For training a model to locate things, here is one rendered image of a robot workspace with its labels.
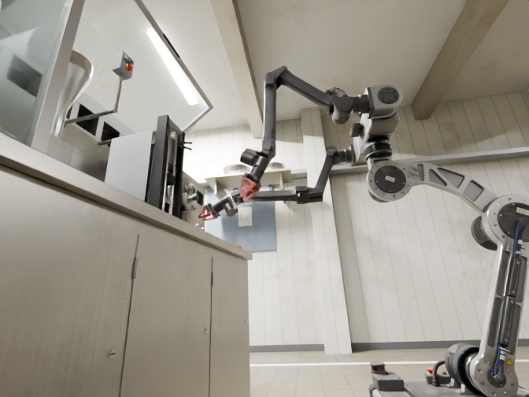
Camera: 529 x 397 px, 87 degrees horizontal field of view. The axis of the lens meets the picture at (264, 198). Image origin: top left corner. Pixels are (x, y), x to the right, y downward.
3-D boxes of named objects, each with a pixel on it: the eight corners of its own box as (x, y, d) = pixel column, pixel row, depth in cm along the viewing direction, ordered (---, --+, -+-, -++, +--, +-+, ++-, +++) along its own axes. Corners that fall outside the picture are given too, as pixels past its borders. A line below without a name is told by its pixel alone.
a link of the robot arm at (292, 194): (308, 198, 161) (308, 183, 153) (308, 205, 157) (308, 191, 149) (236, 200, 169) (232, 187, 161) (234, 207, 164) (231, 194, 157)
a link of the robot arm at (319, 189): (322, 208, 154) (322, 194, 147) (298, 203, 159) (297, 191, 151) (338, 158, 182) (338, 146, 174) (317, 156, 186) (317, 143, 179)
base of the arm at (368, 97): (375, 107, 121) (370, 85, 125) (355, 109, 122) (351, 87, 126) (370, 120, 129) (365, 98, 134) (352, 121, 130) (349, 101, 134)
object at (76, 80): (27, 207, 80) (68, 56, 99) (-10, 213, 83) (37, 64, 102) (71, 220, 92) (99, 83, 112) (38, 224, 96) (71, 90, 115)
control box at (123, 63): (123, 65, 122) (125, 48, 125) (111, 70, 124) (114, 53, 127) (135, 76, 128) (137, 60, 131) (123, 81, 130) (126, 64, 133)
